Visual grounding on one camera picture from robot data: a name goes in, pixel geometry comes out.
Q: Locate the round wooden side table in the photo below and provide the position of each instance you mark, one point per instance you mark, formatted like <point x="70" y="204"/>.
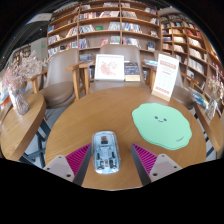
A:
<point x="21" y="130"/>
<point x="211" y="130"/>

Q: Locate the dark cover book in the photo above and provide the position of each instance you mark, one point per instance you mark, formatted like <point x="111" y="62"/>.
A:
<point x="132" y="70"/>

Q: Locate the transparent computer mouse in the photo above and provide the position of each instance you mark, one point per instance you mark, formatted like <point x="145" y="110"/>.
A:
<point x="106" y="153"/>

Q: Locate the distant wooden bookshelf unit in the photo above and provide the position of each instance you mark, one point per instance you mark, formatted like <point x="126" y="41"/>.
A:
<point x="21" y="53"/>

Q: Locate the white sign on wooden stand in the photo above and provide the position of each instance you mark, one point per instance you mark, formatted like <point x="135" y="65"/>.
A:
<point x="165" y="76"/>

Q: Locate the white framed floral picture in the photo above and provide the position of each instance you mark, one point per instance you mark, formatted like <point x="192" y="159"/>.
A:
<point x="109" y="67"/>

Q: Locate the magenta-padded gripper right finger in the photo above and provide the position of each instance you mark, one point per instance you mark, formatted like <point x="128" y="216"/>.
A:
<point x="165" y="166"/>

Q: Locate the wide wooden bookshelf unit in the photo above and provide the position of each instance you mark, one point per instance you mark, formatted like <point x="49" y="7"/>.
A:
<point x="100" y="31"/>

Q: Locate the light blue book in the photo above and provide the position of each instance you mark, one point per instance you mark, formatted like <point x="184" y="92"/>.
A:
<point x="150" y="62"/>

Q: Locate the angled wooden bookshelf unit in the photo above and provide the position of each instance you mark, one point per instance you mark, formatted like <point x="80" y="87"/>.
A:
<point x="190" y="43"/>

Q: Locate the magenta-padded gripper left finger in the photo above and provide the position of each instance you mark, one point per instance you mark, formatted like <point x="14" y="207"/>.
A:
<point x="56" y="166"/>

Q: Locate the stack of colourful books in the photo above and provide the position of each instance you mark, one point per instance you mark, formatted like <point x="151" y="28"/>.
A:
<point x="199" y="98"/>

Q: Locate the green smiley mouse pad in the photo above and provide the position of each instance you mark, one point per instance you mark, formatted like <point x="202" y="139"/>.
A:
<point x="161" y="125"/>

